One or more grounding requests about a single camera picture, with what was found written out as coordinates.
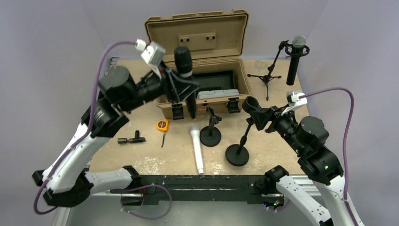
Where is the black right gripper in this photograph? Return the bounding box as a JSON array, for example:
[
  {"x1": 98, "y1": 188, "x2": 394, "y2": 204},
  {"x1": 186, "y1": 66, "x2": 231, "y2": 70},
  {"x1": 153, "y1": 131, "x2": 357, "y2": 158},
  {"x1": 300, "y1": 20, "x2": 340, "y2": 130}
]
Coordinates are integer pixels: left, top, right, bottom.
[{"x1": 250, "y1": 101, "x2": 305, "y2": 153}]

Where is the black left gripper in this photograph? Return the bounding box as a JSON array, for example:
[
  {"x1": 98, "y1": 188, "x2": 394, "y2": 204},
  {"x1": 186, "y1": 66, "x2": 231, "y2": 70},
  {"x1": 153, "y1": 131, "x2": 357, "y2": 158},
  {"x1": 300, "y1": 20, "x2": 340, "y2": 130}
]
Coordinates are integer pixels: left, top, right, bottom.
[{"x1": 124, "y1": 59, "x2": 202, "y2": 112}]

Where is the black handheld microphone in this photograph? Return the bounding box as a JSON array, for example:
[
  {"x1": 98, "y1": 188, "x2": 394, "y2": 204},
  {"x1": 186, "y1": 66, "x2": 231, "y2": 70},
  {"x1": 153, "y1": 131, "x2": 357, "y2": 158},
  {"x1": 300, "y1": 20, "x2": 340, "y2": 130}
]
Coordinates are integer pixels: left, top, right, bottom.
[{"x1": 174, "y1": 46, "x2": 198, "y2": 119}]

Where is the white handheld microphone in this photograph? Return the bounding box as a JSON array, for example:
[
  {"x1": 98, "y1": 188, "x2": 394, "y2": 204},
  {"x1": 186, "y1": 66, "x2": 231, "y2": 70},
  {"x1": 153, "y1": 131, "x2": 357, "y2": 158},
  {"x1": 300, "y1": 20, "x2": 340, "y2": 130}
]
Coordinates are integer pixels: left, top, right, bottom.
[{"x1": 190, "y1": 125, "x2": 204, "y2": 174}]

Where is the black round-base mic stand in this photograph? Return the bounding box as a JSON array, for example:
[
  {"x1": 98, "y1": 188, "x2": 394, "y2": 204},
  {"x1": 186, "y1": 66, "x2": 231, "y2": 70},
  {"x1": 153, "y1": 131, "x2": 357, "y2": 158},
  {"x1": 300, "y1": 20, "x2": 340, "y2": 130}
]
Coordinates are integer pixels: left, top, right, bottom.
[{"x1": 200, "y1": 107, "x2": 222, "y2": 147}]

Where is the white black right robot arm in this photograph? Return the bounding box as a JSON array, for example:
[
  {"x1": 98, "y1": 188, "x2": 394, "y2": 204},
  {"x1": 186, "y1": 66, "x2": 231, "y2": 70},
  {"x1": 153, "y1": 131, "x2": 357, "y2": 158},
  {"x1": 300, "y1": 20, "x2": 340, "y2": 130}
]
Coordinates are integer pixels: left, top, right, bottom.
[{"x1": 250, "y1": 107, "x2": 364, "y2": 226}]

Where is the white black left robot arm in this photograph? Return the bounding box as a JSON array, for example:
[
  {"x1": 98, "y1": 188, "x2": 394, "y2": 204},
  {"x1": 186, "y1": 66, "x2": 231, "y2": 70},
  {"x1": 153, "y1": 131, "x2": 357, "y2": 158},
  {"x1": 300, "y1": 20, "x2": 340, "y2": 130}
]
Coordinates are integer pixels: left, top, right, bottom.
[{"x1": 32, "y1": 64, "x2": 199, "y2": 209}]

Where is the black tripod mic stand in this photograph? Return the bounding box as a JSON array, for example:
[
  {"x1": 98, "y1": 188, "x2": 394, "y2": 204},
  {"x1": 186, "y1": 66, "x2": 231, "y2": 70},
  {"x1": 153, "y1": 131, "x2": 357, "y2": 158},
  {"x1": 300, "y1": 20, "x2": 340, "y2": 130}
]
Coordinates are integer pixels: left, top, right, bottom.
[{"x1": 247, "y1": 40, "x2": 311, "y2": 101}]

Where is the silver-head black microphone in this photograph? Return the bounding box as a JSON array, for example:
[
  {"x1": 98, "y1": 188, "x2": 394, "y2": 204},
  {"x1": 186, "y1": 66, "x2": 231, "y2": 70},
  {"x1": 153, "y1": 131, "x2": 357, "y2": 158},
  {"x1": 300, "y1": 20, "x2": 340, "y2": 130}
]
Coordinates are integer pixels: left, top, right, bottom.
[{"x1": 285, "y1": 35, "x2": 310, "y2": 86}]

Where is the grey plastic case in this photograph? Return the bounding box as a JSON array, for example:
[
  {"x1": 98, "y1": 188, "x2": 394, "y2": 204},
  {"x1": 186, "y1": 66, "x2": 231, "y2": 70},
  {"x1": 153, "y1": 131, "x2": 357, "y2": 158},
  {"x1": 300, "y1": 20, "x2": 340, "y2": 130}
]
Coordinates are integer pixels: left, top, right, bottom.
[{"x1": 197, "y1": 89, "x2": 240, "y2": 99}]

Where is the yellow tape measure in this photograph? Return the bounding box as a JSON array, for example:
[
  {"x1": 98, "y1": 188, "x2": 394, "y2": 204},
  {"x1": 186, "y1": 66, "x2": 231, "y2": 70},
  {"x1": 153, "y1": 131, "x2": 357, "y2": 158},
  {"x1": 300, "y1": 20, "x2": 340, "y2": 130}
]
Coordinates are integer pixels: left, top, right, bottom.
[{"x1": 157, "y1": 120, "x2": 169, "y2": 148}]

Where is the tan plastic toolbox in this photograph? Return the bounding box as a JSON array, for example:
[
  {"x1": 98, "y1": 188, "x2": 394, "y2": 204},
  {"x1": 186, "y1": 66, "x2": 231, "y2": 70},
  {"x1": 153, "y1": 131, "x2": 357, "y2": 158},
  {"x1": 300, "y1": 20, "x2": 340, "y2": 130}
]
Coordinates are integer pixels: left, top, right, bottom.
[{"x1": 144, "y1": 9, "x2": 252, "y2": 115}]

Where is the black T-shaped pipe fitting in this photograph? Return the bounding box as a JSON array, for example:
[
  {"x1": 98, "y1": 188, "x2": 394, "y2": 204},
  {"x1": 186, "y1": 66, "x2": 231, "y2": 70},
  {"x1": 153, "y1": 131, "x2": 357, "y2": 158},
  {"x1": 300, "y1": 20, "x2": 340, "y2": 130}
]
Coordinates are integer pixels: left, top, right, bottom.
[{"x1": 117, "y1": 130, "x2": 146, "y2": 145}]

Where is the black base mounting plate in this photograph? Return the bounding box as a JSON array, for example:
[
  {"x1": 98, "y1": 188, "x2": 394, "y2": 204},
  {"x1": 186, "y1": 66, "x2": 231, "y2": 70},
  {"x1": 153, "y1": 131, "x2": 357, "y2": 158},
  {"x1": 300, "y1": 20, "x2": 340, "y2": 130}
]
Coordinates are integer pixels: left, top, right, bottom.
[{"x1": 110, "y1": 174, "x2": 286, "y2": 207}]

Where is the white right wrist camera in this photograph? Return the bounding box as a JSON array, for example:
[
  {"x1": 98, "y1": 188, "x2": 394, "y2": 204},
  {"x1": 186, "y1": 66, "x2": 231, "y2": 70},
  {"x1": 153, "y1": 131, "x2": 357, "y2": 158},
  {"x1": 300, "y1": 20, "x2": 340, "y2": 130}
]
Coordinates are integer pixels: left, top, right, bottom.
[{"x1": 281, "y1": 90, "x2": 308, "y2": 115}]

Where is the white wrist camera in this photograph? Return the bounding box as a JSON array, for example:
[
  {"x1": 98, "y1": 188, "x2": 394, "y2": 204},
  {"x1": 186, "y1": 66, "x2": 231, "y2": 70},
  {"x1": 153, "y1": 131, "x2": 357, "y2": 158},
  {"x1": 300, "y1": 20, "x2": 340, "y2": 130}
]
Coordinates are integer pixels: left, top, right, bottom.
[
  {"x1": 281, "y1": 90, "x2": 308, "y2": 115},
  {"x1": 136, "y1": 39, "x2": 166, "y2": 79}
]

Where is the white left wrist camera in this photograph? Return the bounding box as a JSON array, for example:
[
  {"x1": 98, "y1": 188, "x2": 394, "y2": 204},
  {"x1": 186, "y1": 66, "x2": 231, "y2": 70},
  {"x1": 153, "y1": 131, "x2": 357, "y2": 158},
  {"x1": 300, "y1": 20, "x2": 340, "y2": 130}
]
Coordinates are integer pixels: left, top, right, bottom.
[{"x1": 136, "y1": 39, "x2": 166, "y2": 79}]

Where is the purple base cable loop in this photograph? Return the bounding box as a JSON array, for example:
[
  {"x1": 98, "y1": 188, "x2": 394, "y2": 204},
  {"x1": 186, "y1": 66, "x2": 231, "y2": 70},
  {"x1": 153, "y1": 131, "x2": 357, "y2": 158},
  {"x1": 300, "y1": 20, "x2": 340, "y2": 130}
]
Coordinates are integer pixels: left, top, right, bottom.
[{"x1": 120, "y1": 183, "x2": 173, "y2": 221}]

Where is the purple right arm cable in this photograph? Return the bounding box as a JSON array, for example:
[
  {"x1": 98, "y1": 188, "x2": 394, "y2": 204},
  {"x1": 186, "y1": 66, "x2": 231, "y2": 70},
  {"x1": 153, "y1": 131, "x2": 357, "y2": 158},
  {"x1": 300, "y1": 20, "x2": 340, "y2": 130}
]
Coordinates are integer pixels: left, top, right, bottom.
[{"x1": 299, "y1": 87, "x2": 359, "y2": 226}]

